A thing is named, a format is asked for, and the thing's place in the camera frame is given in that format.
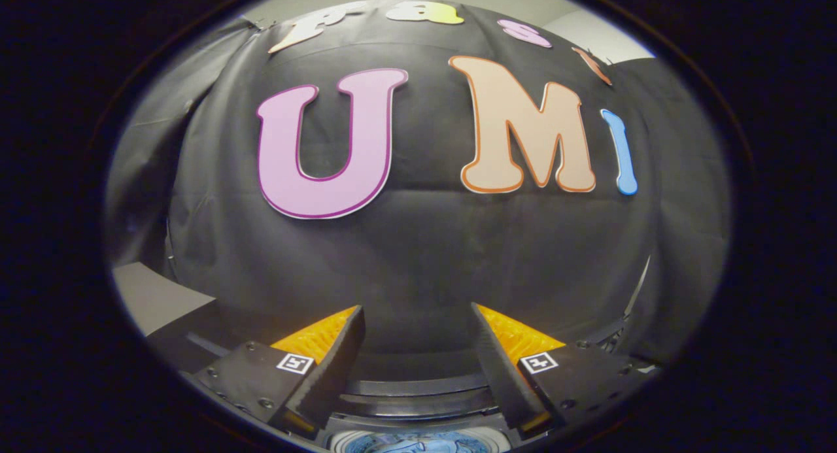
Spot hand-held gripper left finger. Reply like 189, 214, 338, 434
195, 304, 367, 441

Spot black backdrop cloth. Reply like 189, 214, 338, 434
105, 0, 732, 375

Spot light blue clothes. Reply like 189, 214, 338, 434
343, 431, 492, 453

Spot grey and white cabinet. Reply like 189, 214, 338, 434
112, 262, 290, 377

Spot grey washing machine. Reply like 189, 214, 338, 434
322, 401, 525, 453

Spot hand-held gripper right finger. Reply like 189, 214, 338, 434
470, 302, 656, 441

